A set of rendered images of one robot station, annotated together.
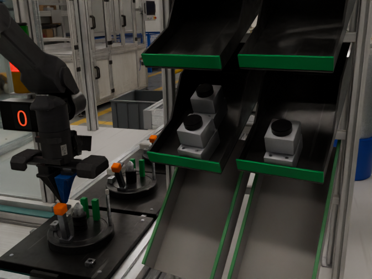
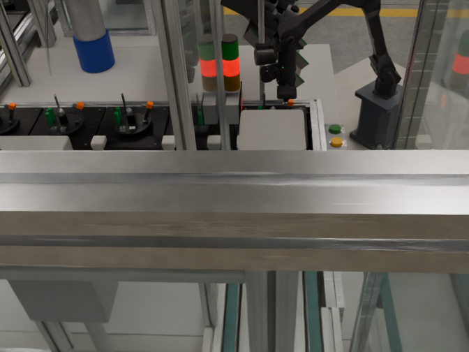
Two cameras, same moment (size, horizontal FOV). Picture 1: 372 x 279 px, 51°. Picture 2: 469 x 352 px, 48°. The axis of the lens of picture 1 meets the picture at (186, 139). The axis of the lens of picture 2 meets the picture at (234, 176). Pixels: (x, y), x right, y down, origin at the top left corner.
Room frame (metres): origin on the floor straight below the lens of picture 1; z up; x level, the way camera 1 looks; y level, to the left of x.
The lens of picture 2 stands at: (1.20, 1.62, 2.11)
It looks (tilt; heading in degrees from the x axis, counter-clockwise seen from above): 43 degrees down; 258
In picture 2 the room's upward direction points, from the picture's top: 4 degrees counter-clockwise
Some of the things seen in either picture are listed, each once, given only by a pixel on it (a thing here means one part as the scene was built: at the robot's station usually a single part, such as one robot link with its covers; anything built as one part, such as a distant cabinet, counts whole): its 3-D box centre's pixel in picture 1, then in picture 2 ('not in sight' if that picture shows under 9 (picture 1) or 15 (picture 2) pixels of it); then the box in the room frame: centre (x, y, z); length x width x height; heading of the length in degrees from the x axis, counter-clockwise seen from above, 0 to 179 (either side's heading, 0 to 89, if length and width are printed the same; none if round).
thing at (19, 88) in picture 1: (24, 81); (231, 79); (0.92, 0.38, 1.28); 0.05 x 0.05 x 0.05
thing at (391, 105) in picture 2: not in sight; (380, 115); (0.37, 0.29, 0.96); 0.15 x 0.15 x 0.20; 23
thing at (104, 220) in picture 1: (81, 232); not in sight; (0.75, 0.23, 0.98); 0.14 x 0.14 x 0.02
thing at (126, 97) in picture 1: (160, 110); not in sight; (2.89, 0.19, 0.73); 0.62 x 0.42 x 0.23; 72
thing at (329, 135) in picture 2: not in sight; (336, 149); (0.57, 0.38, 0.93); 0.21 x 0.07 x 0.06; 72
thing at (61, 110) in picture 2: not in sight; (62, 116); (1.46, 0.00, 1.01); 0.24 x 0.24 x 0.13; 72
